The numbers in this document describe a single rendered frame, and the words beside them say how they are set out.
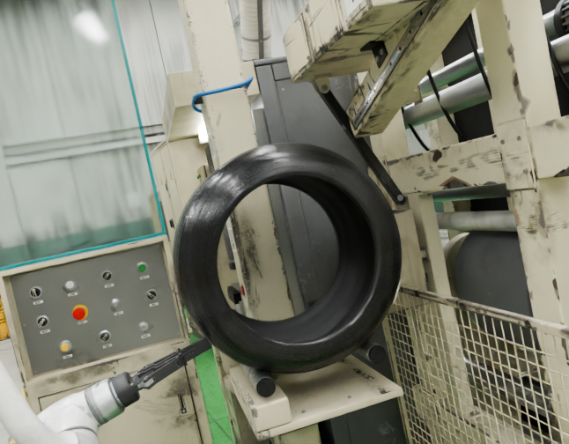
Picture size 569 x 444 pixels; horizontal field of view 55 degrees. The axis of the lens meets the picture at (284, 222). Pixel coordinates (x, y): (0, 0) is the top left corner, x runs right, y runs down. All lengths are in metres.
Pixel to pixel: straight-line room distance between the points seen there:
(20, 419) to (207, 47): 1.07
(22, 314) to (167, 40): 9.36
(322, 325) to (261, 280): 0.23
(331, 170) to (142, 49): 9.73
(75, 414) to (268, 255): 0.67
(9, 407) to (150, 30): 10.13
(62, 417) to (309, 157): 0.80
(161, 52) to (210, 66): 9.30
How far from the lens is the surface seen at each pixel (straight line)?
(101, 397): 1.35
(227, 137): 1.62
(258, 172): 1.24
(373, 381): 1.48
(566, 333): 1.06
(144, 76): 10.76
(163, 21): 11.16
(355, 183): 1.30
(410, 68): 1.35
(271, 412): 1.32
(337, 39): 1.30
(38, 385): 2.01
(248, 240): 1.61
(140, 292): 1.96
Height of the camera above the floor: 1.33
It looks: 3 degrees down
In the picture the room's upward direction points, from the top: 12 degrees counter-clockwise
